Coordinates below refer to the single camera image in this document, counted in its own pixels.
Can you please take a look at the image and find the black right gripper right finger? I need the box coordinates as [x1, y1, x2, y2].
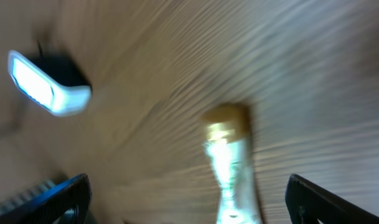
[285, 174, 379, 224]

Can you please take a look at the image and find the white barcode scanner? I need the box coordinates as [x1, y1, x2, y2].
[7, 50, 92, 117]

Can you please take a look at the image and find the dark grey plastic basket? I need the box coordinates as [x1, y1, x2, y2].
[0, 179, 58, 218]

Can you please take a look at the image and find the white tube with gold cap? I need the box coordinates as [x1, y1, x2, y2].
[200, 103, 263, 224]

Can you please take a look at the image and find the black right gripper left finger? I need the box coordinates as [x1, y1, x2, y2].
[0, 174, 92, 224]

